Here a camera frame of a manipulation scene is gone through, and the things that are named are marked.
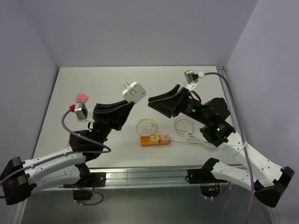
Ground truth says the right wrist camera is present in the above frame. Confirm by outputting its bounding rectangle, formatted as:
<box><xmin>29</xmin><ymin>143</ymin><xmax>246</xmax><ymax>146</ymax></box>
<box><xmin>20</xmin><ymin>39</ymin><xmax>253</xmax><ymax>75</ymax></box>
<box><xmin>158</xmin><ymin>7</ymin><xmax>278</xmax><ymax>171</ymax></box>
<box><xmin>184</xmin><ymin>70</ymin><xmax>205</xmax><ymax>91</ymax></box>

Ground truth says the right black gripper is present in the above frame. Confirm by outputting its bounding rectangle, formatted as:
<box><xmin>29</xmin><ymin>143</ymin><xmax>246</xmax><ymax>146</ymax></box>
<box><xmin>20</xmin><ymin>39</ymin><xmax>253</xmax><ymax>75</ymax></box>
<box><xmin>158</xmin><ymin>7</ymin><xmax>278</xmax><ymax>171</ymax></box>
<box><xmin>148</xmin><ymin>84</ymin><xmax>210</xmax><ymax>124</ymax></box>

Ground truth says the pink square charger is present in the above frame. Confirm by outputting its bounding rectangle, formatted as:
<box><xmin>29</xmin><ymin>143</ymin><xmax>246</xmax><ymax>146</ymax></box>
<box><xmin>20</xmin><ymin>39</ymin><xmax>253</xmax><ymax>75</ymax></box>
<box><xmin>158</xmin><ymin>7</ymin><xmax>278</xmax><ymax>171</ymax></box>
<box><xmin>75</xmin><ymin>93</ymin><xmax>89</xmax><ymax>103</ymax></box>

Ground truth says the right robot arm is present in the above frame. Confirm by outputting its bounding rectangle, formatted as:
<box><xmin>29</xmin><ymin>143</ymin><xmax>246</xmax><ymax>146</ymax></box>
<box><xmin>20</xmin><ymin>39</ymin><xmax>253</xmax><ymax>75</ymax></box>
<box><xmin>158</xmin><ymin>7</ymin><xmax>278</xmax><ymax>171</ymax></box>
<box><xmin>148</xmin><ymin>84</ymin><xmax>294</xmax><ymax>208</ymax></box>

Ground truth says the orange power strip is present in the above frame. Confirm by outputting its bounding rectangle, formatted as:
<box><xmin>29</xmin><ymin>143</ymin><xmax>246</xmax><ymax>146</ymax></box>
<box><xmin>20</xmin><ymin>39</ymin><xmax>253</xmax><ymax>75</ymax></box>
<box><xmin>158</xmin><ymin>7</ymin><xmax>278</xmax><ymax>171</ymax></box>
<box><xmin>140</xmin><ymin>134</ymin><xmax>171</xmax><ymax>147</ymax></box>

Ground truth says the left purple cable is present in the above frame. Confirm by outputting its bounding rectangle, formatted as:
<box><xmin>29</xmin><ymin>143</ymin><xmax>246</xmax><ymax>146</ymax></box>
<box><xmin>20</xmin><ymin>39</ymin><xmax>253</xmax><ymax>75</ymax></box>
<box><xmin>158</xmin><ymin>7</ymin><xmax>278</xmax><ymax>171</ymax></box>
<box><xmin>0</xmin><ymin>109</ymin><xmax>112</xmax><ymax>206</ymax></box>

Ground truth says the white power strip cord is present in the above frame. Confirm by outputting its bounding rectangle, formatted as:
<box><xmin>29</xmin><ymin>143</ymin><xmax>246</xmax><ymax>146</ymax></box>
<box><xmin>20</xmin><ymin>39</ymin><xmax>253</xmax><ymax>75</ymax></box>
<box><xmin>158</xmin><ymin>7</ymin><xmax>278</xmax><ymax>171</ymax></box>
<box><xmin>169</xmin><ymin>131</ymin><xmax>218</xmax><ymax>151</ymax></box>

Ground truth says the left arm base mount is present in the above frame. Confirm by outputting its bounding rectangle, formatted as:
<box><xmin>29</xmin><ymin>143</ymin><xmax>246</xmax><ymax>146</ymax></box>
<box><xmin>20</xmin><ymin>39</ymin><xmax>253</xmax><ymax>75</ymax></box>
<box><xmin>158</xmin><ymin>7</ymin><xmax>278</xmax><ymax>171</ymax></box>
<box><xmin>63</xmin><ymin>172</ymin><xmax>106</xmax><ymax>206</ymax></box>

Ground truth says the yellow cable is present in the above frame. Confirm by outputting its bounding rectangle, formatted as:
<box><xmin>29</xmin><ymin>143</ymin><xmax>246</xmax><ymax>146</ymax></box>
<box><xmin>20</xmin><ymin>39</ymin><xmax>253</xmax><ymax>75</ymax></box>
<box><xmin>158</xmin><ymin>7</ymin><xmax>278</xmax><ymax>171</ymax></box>
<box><xmin>136</xmin><ymin>119</ymin><xmax>158</xmax><ymax>138</ymax></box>

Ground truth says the white square charger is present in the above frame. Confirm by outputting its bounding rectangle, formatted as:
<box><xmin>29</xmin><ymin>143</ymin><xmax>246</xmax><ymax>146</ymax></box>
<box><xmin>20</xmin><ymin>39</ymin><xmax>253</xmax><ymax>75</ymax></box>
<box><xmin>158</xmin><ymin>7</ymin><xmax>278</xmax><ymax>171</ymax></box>
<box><xmin>122</xmin><ymin>81</ymin><xmax>146</xmax><ymax>104</ymax></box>

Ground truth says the yellow plug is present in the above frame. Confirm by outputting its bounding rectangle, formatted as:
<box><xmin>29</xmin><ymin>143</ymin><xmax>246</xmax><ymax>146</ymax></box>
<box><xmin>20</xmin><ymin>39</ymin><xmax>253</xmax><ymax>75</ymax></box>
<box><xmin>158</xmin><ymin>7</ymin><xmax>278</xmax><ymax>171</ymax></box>
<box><xmin>150</xmin><ymin>135</ymin><xmax>160</xmax><ymax>144</ymax></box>

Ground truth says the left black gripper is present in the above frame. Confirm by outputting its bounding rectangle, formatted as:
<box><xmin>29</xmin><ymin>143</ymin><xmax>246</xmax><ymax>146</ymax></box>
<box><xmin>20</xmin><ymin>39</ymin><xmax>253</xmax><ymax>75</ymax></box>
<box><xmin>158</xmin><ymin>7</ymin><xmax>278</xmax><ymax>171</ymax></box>
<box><xmin>92</xmin><ymin>100</ymin><xmax>135</xmax><ymax>146</ymax></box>

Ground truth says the aluminium rail frame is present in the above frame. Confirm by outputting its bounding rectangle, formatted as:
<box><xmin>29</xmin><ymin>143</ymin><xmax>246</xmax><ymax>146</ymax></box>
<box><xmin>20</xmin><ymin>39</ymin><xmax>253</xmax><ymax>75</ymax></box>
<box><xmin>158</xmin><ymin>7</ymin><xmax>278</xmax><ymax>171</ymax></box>
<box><xmin>11</xmin><ymin>65</ymin><xmax>281</xmax><ymax>224</ymax></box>

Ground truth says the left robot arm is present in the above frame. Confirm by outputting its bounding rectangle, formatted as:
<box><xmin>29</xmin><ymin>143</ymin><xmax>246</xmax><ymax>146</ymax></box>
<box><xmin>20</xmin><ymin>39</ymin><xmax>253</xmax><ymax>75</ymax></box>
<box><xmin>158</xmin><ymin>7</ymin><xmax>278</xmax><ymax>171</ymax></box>
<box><xmin>0</xmin><ymin>100</ymin><xmax>135</xmax><ymax>205</ymax></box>

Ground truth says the pink plug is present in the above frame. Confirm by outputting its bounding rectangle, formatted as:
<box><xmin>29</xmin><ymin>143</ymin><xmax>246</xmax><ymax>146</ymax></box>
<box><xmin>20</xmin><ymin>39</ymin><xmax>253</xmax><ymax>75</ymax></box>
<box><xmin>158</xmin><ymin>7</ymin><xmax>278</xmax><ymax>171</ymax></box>
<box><xmin>160</xmin><ymin>134</ymin><xmax>170</xmax><ymax>143</ymax></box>

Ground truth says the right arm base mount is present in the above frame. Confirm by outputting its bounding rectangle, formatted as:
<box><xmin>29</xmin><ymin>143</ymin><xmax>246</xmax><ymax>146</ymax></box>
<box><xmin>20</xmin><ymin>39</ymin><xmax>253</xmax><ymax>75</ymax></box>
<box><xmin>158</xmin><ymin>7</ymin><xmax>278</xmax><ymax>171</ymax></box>
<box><xmin>185</xmin><ymin>158</ymin><xmax>231</xmax><ymax>201</ymax></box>

